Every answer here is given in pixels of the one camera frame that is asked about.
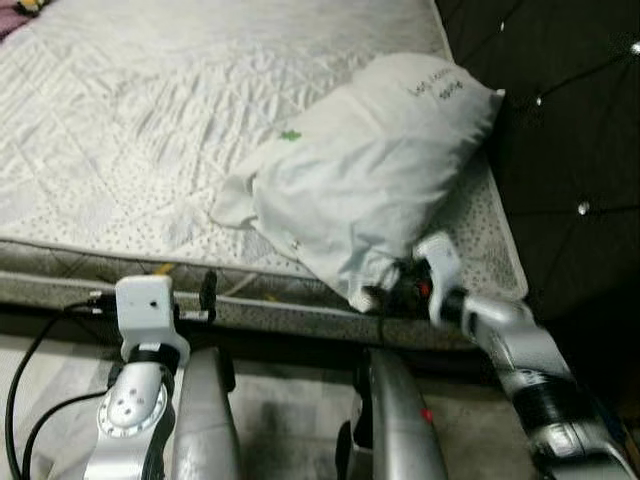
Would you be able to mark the black tufted headboard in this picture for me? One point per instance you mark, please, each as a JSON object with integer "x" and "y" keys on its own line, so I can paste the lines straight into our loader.
{"x": 570, "y": 120}

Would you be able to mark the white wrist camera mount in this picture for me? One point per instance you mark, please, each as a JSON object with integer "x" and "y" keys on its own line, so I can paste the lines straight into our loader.
{"x": 145, "y": 305}
{"x": 440, "y": 265}

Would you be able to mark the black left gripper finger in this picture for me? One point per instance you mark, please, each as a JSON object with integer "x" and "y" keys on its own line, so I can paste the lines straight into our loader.
{"x": 209, "y": 288}

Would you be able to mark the white pillow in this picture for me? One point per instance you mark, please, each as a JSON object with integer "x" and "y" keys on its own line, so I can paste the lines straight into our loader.
{"x": 360, "y": 170}

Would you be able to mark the silver right robot leg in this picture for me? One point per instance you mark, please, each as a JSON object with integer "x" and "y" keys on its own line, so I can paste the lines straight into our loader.
{"x": 400, "y": 420}

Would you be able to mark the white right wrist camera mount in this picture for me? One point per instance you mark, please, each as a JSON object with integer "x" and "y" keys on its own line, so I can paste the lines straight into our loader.
{"x": 440, "y": 265}

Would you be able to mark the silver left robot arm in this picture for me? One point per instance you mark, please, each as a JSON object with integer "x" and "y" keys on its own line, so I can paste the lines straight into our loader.
{"x": 130, "y": 420}

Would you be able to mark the silver robot leg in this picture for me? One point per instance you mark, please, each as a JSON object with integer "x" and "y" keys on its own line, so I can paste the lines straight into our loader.
{"x": 205, "y": 420}
{"x": 400, "y": 420}

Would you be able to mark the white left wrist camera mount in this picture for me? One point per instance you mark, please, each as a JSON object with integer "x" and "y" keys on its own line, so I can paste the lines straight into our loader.
{"x": 145, "y": 305}

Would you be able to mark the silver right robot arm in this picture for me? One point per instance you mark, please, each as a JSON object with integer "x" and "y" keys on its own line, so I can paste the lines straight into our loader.
{"x": 530, "y": 370}

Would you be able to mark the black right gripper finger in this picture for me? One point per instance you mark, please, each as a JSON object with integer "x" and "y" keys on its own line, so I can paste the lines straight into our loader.
{"x": 372, "y": 297}

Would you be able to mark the silver left robot leg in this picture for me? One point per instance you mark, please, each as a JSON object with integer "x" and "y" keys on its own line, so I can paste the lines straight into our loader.
{"x": 205, "y": 420}

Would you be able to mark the white quilted mattress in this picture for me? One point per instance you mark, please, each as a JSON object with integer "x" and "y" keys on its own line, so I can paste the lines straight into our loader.
{"x": 150, "y": 120}

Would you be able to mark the dark bed base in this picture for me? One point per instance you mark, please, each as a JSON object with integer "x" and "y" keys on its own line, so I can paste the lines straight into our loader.
{"x": 280, "y": 335}

